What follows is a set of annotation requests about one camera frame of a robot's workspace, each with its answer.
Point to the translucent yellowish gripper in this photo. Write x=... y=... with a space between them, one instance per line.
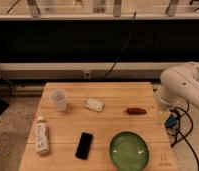
x=162 y=114

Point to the white sponge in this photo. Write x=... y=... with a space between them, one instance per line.
x=94 y=104

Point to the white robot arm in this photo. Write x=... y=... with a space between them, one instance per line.
x=178 y=82

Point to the blue connector box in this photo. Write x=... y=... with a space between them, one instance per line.
x=171 y=121

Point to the brown red oblong object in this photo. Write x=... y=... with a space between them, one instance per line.
x=136 y=111

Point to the black smartphone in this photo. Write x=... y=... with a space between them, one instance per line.
x=84 y=145

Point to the clear plastic cup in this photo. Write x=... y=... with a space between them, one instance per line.
x=59 y=99

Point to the white plastic bottle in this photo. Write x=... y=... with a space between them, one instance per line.
x=41 y=136

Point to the white wall outlet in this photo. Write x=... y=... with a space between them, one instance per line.
x=87 y=75

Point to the white baseboard rail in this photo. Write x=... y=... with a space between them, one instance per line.
x=68 y=71

